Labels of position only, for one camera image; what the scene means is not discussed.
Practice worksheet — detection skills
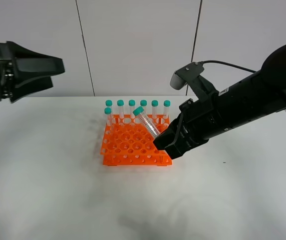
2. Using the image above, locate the clear tube with teal cap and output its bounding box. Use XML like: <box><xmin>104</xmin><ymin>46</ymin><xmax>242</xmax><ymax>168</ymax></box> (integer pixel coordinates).
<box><xmin>133</xmin><ymin>106</ymin><xmax>160</xmax><ymax>139</ymax></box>

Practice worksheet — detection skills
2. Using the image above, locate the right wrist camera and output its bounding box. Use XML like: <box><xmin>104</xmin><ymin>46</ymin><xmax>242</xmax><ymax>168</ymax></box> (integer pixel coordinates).
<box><xmin>170</xmin><ymin>62</ymin><xmax>204</xmax><ymax>90</ymax></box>

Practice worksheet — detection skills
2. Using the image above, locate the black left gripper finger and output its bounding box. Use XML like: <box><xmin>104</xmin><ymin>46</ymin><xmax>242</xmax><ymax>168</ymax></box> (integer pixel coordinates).
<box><xmin>11</xmin><ymin>77</ymin><xmax>53</xmax><ymax>103</ymax></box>
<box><xmin>6</xmin><ymin>41</ymin><xmax>65</xmax><ymax>87</ymax></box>

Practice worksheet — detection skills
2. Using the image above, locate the racked tube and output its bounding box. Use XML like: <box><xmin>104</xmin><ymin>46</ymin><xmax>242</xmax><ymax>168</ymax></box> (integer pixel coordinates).
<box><xmin>105</xmin><ymin>99</ymin><xmax>113</xmax><ymax>108</ymax></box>
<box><xmin>128</xmin><ymin>99</ymin><xmax>136</xmax><ymax>119</ymax></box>
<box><xmin>151</xmin><ymin>100</ymin><xmax>158</xmax><ymax>119</ymax></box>
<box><xmin>140</xmin><ymin>99</ymin><xmax>147</xmax><ymax>113</ymax></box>
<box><xmin>163</xmin><ymin>100</ymin><xmax>171</xmax><ymax>119</ymax></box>
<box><xmin>117</xmin><ymin>99</ymin><xmax>124</xmax><ymax>119</ymax></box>

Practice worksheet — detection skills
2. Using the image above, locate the right camera cable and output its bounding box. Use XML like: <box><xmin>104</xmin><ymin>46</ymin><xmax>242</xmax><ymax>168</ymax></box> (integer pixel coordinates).
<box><xmin>201</xmin><ymin>59</ymin><xmax>257</xmax><ymax>74</ymax></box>

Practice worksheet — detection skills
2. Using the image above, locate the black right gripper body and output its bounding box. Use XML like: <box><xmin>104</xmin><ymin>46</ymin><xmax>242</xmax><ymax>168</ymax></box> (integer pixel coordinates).
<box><xmin>167</xmin><ymin>93</ymin><xmax>230</xmax><ymax>150</ymax></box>

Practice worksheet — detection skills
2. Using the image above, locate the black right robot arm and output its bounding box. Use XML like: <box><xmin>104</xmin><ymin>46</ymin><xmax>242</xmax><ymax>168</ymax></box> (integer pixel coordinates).
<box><xmin>153</xmin><ymin>45</ymin><xmax>286</xmax><ymax>159</ymax></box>

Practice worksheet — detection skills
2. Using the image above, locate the racked tube far right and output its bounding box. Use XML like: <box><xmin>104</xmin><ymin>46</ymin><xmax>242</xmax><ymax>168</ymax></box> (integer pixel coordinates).
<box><xmin>163</xmin><ymin>100</ymin><xmax>171</xmax><ymax>119</ymax></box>

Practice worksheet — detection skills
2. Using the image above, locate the orange test tube rack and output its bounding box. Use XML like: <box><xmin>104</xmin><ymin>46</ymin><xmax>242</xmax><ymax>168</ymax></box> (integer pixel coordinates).
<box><xmin>100</xmin><ymin>114</ymin><xmax>172</xmax><ymax>166</ymax></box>

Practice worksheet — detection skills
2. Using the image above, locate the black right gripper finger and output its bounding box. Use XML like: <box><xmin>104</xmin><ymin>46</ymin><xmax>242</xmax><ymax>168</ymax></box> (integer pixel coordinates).
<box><xmin>153</xmin><ymin>119</ymin><xmax>182</xmax><ymax>150</ymax></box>
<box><xmin>165</xmin><ymin>140</ymin><xmax>190</xmax><ymax>160</ymax></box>

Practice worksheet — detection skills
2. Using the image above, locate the racked tube second row left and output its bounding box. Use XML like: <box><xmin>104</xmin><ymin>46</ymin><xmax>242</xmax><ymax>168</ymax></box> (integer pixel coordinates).
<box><xmin>104</xmin><ymin>107</ymin><xmax>113</xmax><ymax>127</ymax></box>

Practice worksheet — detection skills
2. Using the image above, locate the racked tube back left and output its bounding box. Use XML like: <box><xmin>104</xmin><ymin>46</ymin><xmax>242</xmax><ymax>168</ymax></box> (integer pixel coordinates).
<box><xmin>105</xmin><ymin>99</ymin><xmax>113</xmax><ymax>108</ymax></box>

